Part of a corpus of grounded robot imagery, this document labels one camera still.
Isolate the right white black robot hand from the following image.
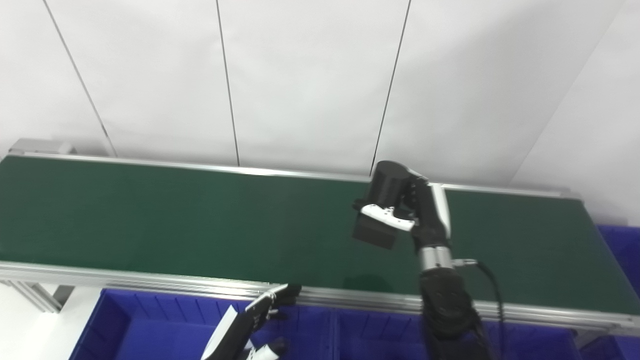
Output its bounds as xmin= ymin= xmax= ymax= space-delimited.
xmin=354 ymin=175 xmax=454 ymax=251

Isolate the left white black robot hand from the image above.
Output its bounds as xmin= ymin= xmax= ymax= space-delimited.
xmin=200 ymin=282 xmax=303 ymax=360

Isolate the black cylinder block part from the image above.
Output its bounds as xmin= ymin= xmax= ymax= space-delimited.
xmin=351 ymin=160 xmax=427 ymax=251

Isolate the blue bin with white labels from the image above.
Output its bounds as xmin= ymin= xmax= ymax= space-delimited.
xmin=68 ymin=287 xmax=334 ymax=360

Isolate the green conveyor belt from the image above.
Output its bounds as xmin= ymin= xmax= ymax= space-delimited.
xmin=0 ymin=155 xmax=640 ymax=316
xmin=0 ymin=152 xmax=640 ymax=337

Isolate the blue bin with black parts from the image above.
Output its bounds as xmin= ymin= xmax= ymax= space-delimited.
xmin=330 ymin=307 xmax=584 ymax=360

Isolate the blue bin at conveyor end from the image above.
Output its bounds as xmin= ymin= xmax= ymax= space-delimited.
xmin=579 ymin=223 xmax=640 ymax=360

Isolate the aluminium conveyor leg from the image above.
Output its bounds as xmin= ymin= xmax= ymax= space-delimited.
xmin=570 ymin=327 xmax=602 ymax=352
xmin=0 ymin=279 xmax=77 ymax=315

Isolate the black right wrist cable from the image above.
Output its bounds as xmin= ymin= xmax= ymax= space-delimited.
xmin=451 ymin=258 xmax=507 ymax=360

